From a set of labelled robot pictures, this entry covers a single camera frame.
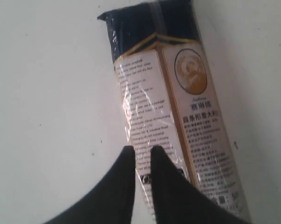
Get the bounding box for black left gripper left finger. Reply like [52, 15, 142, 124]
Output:
[47, 146, 136, 224]

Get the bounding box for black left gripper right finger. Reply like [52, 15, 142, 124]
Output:
[151, 146, 243, 224]

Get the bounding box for noodle packet dark blue ends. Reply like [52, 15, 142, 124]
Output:
[98, 0, 251, 222]

